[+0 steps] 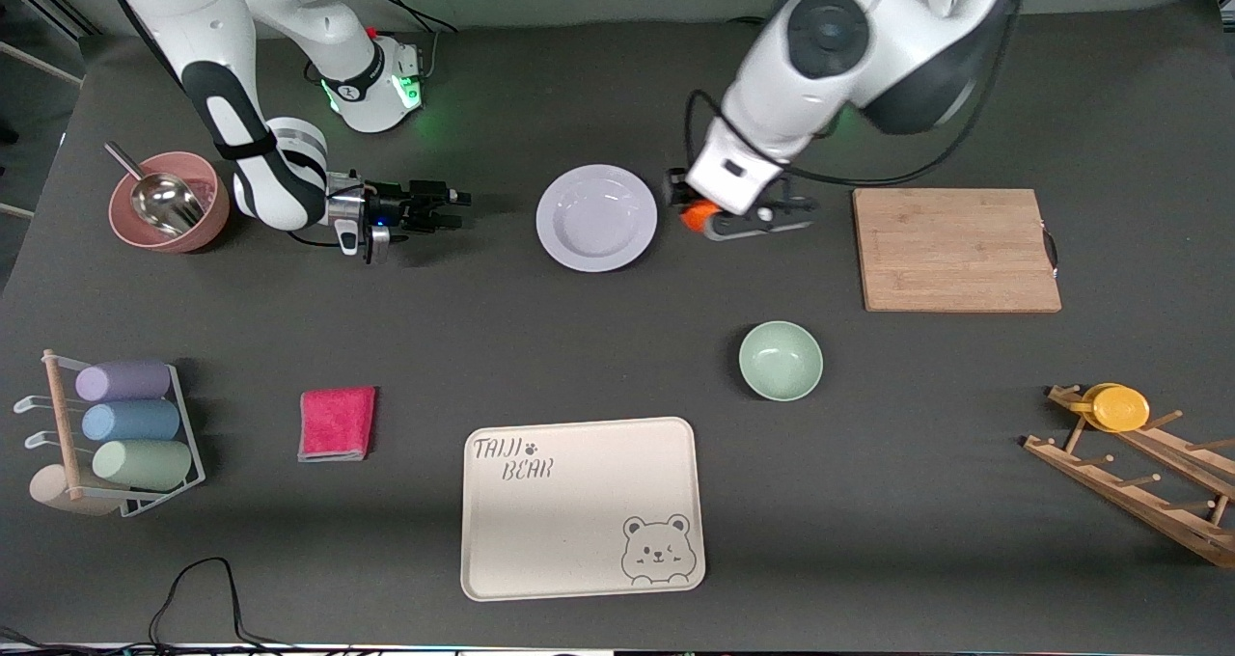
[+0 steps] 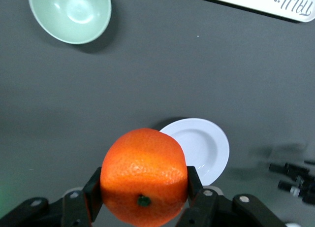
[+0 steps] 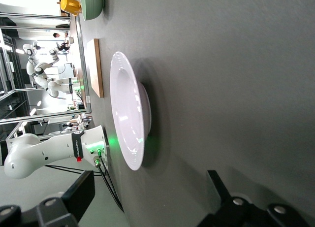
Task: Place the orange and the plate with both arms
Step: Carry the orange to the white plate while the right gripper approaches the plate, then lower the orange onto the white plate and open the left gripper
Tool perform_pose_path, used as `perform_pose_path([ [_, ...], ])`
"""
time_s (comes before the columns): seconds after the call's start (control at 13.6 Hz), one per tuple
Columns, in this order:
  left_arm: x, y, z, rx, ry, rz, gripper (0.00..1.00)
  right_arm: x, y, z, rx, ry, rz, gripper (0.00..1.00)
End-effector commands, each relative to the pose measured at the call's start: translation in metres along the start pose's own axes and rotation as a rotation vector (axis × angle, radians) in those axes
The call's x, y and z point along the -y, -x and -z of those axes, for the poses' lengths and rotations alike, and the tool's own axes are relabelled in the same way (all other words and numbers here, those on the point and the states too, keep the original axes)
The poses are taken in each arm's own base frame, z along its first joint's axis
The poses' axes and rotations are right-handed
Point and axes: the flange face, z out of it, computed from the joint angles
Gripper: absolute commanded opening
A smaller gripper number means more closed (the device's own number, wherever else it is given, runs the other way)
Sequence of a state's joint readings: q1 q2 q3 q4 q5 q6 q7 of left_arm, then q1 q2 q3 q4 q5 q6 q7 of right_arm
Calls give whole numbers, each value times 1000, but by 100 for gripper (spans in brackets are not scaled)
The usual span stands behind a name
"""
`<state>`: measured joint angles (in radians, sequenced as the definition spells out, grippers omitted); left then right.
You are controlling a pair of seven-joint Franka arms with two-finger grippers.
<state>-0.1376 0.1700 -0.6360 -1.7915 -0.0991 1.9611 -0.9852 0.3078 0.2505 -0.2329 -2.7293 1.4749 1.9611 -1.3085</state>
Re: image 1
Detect light green bowl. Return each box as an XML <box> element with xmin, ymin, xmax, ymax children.
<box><xmin>739</xmin><ymin>321</ymin><xmax>824</xmax><ymax>402</ymax></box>

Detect wooden cutting board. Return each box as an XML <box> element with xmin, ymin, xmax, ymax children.
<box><xmin>852</xmin><ymin>188</ymin><xmax>1062</xmax><ymax>314</ymax></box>

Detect wooden peg drying rack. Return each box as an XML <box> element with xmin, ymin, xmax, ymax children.
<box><xmin>1023</xmin><ymin>384</ymin><xmax>1235</xmax><ymax>569</ymax></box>

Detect green cup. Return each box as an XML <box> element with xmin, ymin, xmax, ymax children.
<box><xmin>92</xmin><ymin>439</ymin><xmax>193</xmax><ymax>492</ymax></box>

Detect blue cup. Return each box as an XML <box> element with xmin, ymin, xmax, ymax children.
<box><xmin>81</xmin><ymin>400</ymin><xmax>181</xmax><ymax>443</ymax></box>

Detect purple cup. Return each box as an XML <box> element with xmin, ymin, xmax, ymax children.
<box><xmin>75</xmin><ymin>359</ymin><xmax>173</xmax><ymax>403</ymax></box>

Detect black cable loop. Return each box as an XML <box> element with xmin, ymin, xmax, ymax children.
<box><xmin>0</xmin><ymin>557</ymin><xmax>290</xmax><ymax>656</ymax></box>

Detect pink bowl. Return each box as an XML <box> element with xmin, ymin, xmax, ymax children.
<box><xmin>108</xmin><ymin>151</ymin><xmax>232</xmax><ymax>254</ymax></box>

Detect beige bear print tray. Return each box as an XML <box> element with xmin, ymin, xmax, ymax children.
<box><xmin>461</xmin><ymin>417</ymin><xmax>706</xmax><ymax>602</ymax></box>

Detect white wire cup rack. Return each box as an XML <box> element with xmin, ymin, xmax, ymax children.
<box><xmin>14</xmin><ymin>349</ymin><xmax>206</xmax><ymax>519</ymax></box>

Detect yellow cup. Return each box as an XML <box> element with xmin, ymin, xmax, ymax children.
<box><xmin>1069</xmin><ymin>383</ymin><xmax>1151</xmax><ymax>433</ymax></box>

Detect lavender round plate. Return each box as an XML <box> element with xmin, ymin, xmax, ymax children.
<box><xmin>535</xmin><ymin>164</ymin><xmax>659</xmax><ymax>273</ymax></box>

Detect black right arm base cables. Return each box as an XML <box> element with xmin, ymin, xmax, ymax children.
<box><xmin>362</xmin><ymin>0</ymin><xmax>459</xmax><ymax>80</ymax></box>

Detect metal scoop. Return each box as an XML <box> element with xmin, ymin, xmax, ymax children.
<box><xmin>104</xmin><ymin>142</ymin><xmax>206</xmax><ymax>237</ymax></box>

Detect beige cup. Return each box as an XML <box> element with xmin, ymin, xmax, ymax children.
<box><xmin>29</xmin><ymin>464</ymin><xmax>122</xmax><ymax>517</ymax></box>

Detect pink folded cloth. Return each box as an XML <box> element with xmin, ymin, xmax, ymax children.
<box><xmin>298</xmin><ymin>386</ymin><xmax>377</xmax><ymax>463</ymax></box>

